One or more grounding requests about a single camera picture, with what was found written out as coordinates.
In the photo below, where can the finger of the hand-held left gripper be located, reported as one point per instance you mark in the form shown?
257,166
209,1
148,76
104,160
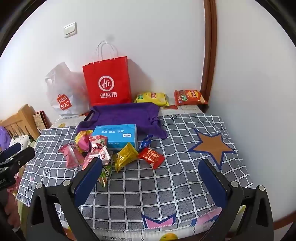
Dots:
10,150
22,156

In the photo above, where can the yellow chip bag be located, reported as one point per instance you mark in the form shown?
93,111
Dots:
151,98

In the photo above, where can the white plastic bag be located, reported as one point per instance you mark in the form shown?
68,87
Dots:
63,92

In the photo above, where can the wooden headboard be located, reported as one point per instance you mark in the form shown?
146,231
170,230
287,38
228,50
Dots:
22,120

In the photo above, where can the blue tissue pack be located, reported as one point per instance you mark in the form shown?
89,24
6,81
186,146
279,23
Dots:
118,136

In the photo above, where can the green snack packet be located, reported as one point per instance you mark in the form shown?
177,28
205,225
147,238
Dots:
106,175

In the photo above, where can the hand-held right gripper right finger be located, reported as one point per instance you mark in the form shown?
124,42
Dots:
211,183

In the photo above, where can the person's left hand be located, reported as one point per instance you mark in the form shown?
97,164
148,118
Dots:
13,212

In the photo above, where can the small patterned box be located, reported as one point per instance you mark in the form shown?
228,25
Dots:
40,120

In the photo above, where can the yellow pink crinkled snack packet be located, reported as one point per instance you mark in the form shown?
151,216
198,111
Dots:
83,141

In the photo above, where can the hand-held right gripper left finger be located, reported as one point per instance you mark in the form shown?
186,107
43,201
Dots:
89,178

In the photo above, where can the orange chip bag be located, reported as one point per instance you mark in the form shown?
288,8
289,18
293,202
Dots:
189,96

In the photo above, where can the white printed cloth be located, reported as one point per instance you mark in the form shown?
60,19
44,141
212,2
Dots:
20,141

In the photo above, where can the blue snack packet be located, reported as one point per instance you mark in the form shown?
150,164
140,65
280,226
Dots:
144,143

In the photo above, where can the grey checked blanket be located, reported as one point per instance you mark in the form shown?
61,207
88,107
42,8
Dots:
161,185

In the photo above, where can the white pink snack packet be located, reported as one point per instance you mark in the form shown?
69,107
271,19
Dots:
101,157

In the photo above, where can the purple cloth bag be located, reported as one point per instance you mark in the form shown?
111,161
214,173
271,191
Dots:
124,114

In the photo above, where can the red paper bag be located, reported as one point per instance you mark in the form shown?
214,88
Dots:
107,81

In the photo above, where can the brown wooden door frame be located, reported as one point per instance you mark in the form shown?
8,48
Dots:
209,51

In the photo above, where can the purple cloth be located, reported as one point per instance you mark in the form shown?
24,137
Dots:
3,139

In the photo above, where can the white light switch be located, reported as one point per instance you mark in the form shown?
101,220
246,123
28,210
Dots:
70,29

